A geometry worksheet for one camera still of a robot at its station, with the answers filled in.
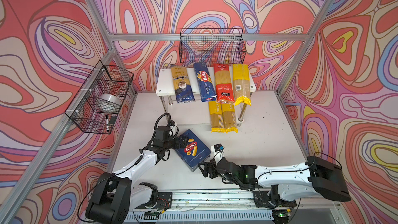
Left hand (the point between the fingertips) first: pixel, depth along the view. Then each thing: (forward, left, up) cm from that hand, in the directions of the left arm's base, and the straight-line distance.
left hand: (183, 137), depth 88 cm
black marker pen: (-2, +34, +19) cm, 39 cm away
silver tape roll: (+4, +32, +26) cm, 41 cm away
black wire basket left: (+4, +37, +26) cm, 46 cm away
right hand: (-17, -12, 0) cm, 21 cm away
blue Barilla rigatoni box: (-9, -7, 0) cm, 11 cm away
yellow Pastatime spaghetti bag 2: (+10, -20, +1) cm, 22 cm away
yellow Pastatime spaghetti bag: (+11, -28, +2) cm, 30 cm away
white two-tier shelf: (+17, -6, +1) cm, 18 cm away
